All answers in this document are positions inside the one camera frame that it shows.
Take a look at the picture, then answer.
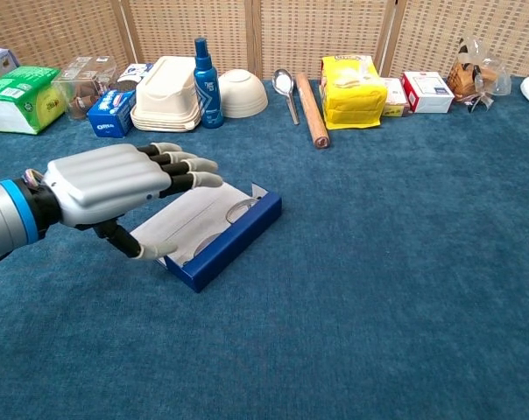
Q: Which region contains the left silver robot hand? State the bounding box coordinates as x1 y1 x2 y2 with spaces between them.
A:
40 142 224 262

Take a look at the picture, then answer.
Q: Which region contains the blue glasses case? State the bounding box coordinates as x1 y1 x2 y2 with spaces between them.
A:
128 181 283 294

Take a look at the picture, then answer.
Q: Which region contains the blue Oreo cookie box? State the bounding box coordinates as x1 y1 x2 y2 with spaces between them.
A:
87 63 154 139

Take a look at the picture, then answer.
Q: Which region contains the clear plastic snack box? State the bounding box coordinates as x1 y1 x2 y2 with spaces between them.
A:
53 55 119 122

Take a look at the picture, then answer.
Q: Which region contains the beige lunch container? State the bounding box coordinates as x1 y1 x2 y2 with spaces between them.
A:
130 55 203 133

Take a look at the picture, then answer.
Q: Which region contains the green tissue pack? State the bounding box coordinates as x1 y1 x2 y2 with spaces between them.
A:
0 66 67 136

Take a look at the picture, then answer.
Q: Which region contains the blue spray bottle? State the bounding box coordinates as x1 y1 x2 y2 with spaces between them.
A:
193 37 225 130

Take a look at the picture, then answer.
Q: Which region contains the beige upturned bowl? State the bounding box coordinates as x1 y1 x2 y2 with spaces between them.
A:
218 68 269 119

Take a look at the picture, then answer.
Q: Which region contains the metal spoon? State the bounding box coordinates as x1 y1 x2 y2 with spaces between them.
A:
272 68 301 126

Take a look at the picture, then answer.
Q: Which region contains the wooden rolling pin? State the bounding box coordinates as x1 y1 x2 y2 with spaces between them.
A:
294 72 331 151

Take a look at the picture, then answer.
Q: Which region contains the rattan folding screen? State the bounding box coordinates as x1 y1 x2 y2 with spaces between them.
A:
0 0 529 82

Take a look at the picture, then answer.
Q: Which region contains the yellow biscuit pack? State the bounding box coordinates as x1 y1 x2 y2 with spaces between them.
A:
320 53 388 131

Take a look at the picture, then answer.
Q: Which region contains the blue carpet table cover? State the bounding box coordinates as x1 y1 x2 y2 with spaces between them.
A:
0 76 529 420

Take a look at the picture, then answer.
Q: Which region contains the white red box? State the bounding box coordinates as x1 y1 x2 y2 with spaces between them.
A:
400 71 455 115

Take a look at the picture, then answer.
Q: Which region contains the clear bag of cookies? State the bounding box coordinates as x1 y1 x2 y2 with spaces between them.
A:
447 37 512 114

